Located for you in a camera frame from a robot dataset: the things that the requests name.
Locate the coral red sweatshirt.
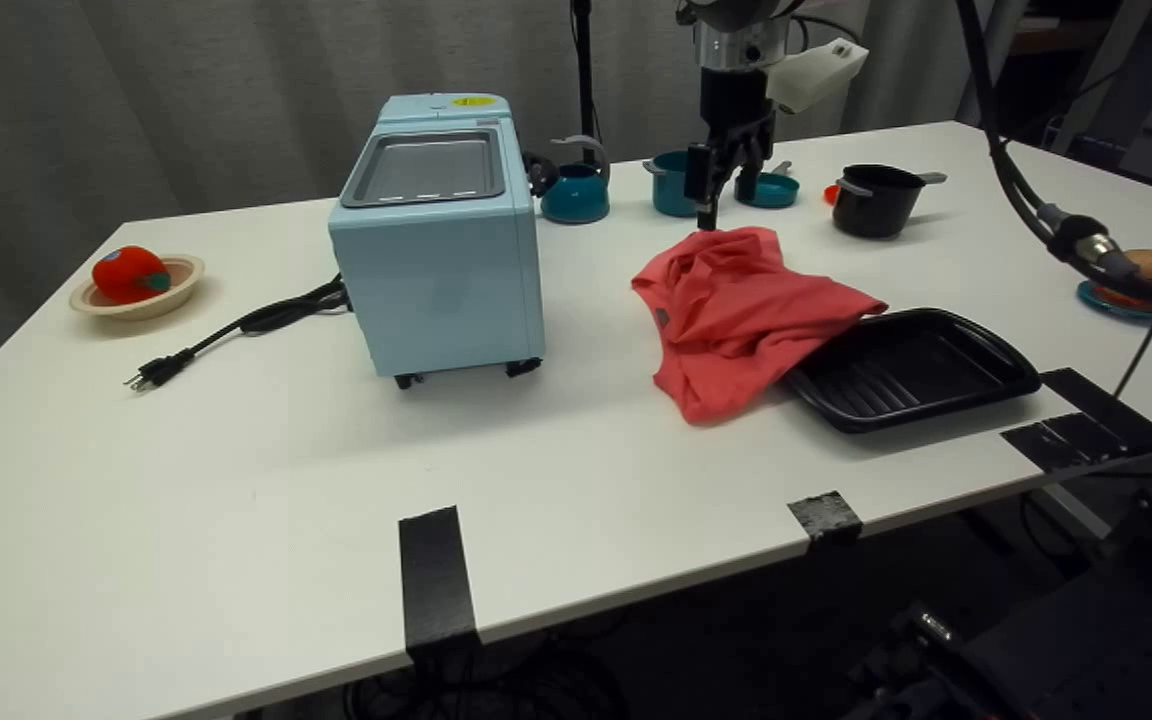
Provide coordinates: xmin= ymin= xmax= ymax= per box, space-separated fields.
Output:
xmin=630 ymin=226 xmax=884 ymax=423

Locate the light blue toaster oven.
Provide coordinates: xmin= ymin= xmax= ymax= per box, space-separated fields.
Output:
xmin=329 ymin=90 xmax=545 ymax=386

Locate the black tape strip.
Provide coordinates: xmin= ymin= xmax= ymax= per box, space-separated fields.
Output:
xmin=399 ymin=509 xmax=476 ymax=661
xmin=787 ymin=490 xmax=858 ymax=544

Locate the black toy saucepan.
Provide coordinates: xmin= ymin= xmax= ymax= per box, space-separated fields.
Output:
xmin=823 ymin=163 xmax=945 ymax=239

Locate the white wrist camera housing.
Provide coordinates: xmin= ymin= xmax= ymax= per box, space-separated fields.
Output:
xmin=769 ymin=36 xmax=869 ymax=113

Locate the black camera stand pole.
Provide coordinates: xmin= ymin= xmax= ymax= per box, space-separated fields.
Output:
xmin=567 ymin=0 xmax=601 ymax=136

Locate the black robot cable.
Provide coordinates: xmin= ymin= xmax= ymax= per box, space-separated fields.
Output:
xmin=951 ymin=0 xmax=1152 ymax=405

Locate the red toy tomato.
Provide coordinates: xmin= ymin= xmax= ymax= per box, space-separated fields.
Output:
xmin=90 ymin=244 xmax=171 ymax=302

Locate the black tape patch right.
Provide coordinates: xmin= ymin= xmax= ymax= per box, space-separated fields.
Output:
xmin=1003 ymin=369 xmax=1152 ymax=471

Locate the black grill tray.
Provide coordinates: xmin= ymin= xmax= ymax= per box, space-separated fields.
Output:
xmin=780 ymin=309 xmax=1041 ymax=431

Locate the teal toy kettle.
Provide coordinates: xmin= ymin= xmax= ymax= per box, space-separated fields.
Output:
xmin=525 ymin=136 xmax=613 ymax=223

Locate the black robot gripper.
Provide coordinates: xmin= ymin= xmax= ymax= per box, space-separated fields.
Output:
xmin=683 ymin=69 xmax=773 ymax=233

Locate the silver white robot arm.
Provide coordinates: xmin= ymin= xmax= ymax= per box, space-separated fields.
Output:
xmin=675 ymin=0 xmax=803 ymax=233

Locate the black tape strip middle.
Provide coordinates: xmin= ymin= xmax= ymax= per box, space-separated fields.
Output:
xmin=787 ymin=490 xmax=858 ymax=544

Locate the teal toy pot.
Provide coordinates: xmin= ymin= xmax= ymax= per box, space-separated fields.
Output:
xmin=644 ymin=147 xmax=695 ymax=221

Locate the black tape strip left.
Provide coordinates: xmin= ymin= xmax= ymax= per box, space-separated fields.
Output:
xmin=399 ymin=509 xmax=476 ymax=661

